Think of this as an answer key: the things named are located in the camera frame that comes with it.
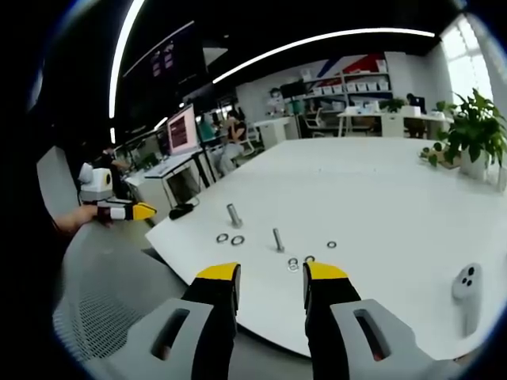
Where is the grey handheld controller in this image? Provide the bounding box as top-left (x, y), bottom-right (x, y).
top-left (452, 262), bottom-right (483, 337)

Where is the black computer mouse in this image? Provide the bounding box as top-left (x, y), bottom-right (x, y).
top-left (168, 204), bottom-right (195, 220)

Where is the person's left hand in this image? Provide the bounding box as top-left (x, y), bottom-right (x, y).
top-left (53, 205), bottom-right (114, 235)

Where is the green potted plant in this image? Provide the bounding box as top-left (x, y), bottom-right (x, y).
top-left (420, 87), bottom-right (507, 180)

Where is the white storage shelf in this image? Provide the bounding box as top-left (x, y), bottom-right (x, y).
top-left (300, 59), bottom-right (394, 105)

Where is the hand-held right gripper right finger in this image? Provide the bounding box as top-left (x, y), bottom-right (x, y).
top-left (302, 260), bottom-right (463, 380)

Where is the computer monitor with pink screen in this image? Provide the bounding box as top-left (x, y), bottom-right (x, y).
top-left (165, 103), bottom-right (200, 157)

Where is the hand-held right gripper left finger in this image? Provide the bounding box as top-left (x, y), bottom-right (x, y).
top-left (85, 260), bottom-right (242, 380)

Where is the small green plant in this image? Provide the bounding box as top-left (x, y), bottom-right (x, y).
top-left (379, 97), bottom-right (406, 113)

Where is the white office chair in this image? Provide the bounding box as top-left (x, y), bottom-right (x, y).
top-left (235, 125), bottom-right (265, 156)

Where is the thick threaded stud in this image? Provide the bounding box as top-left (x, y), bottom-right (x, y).
top-left (226, 203), bottom-right (243, 230)

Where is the white office desk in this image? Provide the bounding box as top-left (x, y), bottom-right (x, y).
top-left (125, 152), bottom-right (217, 218)

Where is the grey mesh office chair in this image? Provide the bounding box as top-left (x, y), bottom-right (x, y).
top-left (52, 223), bottom-right (238, 380)

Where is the thin threaded stud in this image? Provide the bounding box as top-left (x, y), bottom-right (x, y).
top-left (271, 227), bottom-right (286, 253)

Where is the white desk with boxes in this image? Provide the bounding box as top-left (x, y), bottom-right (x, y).
top-left (336, 103), bottom-right (452, 139)

